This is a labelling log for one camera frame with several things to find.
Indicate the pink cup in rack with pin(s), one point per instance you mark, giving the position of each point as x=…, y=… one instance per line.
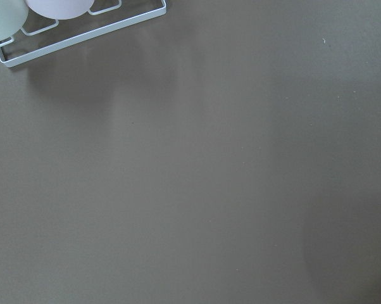
x=60, y=9

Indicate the white cup rack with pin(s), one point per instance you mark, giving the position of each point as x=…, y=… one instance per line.
x=40, y=36

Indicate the green cup in rack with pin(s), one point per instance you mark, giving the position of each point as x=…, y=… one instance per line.
x=13, y=14

